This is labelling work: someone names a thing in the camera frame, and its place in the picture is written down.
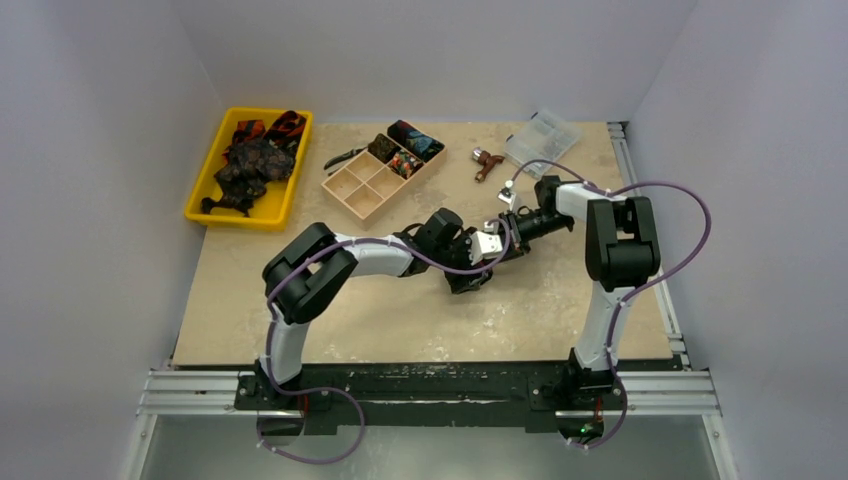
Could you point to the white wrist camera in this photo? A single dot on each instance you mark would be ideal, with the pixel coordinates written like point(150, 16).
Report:
point(508, 195)
point(486, 244)

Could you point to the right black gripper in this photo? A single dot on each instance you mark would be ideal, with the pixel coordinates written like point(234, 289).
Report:
point(518, 230)

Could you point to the rolled colourful floral tie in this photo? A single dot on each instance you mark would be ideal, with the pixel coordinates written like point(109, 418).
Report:
point(404, 164)

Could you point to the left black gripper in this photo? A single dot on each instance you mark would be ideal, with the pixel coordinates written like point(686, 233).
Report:
point(463, 241)

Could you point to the clear plastic organizer box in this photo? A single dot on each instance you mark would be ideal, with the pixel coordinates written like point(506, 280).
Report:
point(543, 140)

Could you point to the dark patterned tie pile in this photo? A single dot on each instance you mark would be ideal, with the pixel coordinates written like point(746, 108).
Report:
point(244, 177)

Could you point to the red black striped tie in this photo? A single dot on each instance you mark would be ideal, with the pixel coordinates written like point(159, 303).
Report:
point(285, 132)

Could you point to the rolled olive patterned tie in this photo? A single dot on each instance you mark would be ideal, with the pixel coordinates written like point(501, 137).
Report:
point(383, 148)

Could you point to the dark orange floral tie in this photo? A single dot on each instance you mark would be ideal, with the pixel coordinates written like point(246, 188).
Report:
point(488, 267)

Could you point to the rolled blue floral tie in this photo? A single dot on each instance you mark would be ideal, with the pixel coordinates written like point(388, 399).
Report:
point(419, 144)

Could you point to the brown metal pipe fitting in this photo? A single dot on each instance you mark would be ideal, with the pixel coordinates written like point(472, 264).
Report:
point(487, 162)

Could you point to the yellow plastic bin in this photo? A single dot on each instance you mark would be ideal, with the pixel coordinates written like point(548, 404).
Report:
point(271, 212)

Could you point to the black pliers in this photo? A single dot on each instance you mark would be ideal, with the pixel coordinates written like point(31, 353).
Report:
point(337, 162)

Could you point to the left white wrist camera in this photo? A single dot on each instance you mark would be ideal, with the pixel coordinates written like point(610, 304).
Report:
point(486, 244)

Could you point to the wooden compartment box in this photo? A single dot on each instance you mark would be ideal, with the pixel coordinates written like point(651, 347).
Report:
point(364, 184)

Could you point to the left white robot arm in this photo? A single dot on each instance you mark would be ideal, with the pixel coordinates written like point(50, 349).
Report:
point(306, 276)

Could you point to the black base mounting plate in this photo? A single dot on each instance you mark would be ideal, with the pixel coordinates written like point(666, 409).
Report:
point(458, 395)

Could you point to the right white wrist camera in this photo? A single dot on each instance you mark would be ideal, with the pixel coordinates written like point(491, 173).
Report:
point(508, 195)

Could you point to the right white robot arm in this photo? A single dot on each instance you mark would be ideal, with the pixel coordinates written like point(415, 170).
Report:
point(621, 253)

